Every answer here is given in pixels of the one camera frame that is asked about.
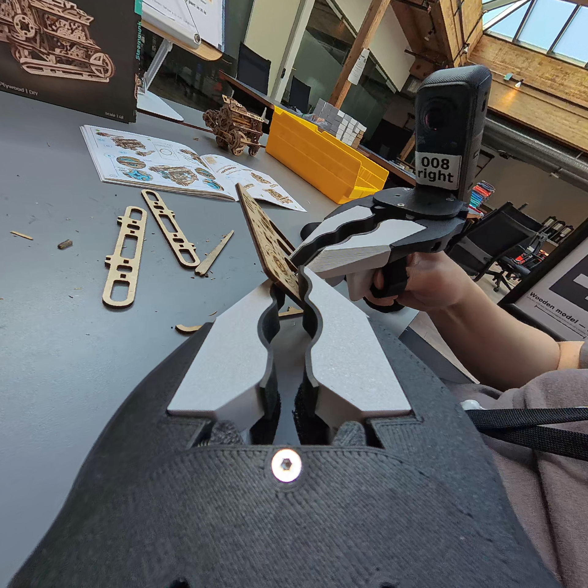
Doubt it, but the black strap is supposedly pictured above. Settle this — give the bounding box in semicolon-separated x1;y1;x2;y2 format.
464;408;588;462

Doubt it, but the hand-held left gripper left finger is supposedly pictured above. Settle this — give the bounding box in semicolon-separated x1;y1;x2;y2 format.
168;280;281;444

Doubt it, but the yellow plastic bin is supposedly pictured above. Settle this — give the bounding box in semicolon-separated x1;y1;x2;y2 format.
266;107;390;205

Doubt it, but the person's right forearm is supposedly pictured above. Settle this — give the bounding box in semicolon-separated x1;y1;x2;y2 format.
429;278;586;392

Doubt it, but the slotted wooden strip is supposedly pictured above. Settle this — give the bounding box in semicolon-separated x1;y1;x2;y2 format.
141;189;200;268
102;207;148;309

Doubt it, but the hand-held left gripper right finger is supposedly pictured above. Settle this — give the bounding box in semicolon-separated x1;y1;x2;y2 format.
298;266;412;444

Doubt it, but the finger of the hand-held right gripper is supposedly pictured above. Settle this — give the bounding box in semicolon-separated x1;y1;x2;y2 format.
289;204;377;266
292;218;429;279

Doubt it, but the person's taupe clothing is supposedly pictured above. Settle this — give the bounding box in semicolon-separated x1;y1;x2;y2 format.
450;342;588;588

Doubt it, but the document stand with instruction sheet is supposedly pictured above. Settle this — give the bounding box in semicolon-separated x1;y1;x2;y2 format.
138;0;226;122

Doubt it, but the thin wooden stick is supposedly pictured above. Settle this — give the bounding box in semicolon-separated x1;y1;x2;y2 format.
195;230;235;276

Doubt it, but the stack of small white boxes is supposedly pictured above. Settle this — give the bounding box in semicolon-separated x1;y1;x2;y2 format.
312;99;367;148

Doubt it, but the assembled wooden vehicle model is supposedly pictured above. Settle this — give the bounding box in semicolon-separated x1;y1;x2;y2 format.
203;95;268;157

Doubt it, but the instruction booklet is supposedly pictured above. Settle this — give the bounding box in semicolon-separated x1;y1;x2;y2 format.
80;125;307;213

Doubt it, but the curved wooden part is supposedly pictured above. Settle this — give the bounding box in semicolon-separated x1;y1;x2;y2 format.
175;305;304;334

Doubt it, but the wooden model parts sheet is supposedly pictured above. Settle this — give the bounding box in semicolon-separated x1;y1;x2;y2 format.
236;183;306;308

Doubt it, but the black model kit box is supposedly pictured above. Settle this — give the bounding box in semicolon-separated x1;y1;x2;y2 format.
0;0;141;124

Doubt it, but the person's right hand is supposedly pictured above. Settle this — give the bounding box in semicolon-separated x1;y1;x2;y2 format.
363;249;479;314

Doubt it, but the black office chair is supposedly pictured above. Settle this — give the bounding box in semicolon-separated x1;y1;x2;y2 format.
448;202;547;282

